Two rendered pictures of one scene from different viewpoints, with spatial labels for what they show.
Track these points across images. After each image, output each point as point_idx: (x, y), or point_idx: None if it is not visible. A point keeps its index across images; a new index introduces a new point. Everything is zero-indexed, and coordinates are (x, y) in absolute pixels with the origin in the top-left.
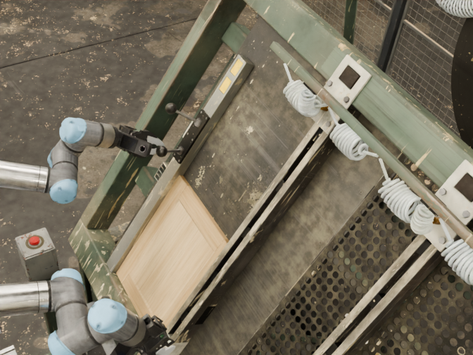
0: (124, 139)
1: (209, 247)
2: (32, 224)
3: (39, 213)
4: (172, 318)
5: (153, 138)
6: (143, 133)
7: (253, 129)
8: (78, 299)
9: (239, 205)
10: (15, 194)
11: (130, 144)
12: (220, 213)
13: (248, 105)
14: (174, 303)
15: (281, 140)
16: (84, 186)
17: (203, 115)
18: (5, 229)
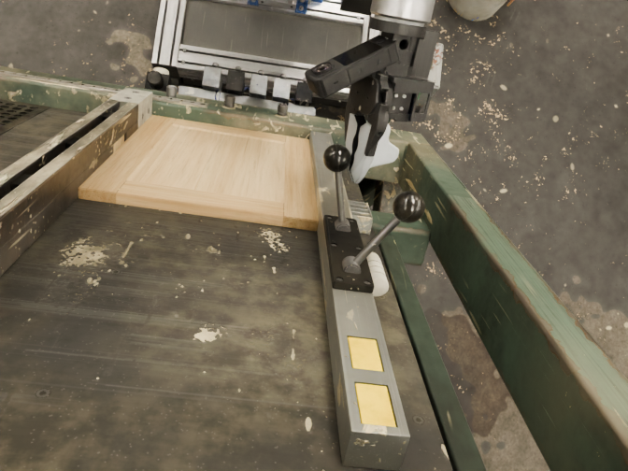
0: (370, 48)
1: (146, 182)
2: (549, 220)
3: (561, 235)
4: (156, 131)
5: (365, 141)
6: (376, 109)
7: (196, 339)
8: None
9: (123, 238)
10: (606, 224)
11: (351, 54)
12: (166, 220)
13: (264, 372)
14: (166, 140)
15: (65, 354)
16: (577, 311)
17: (352, 280)
18: (558, 188)
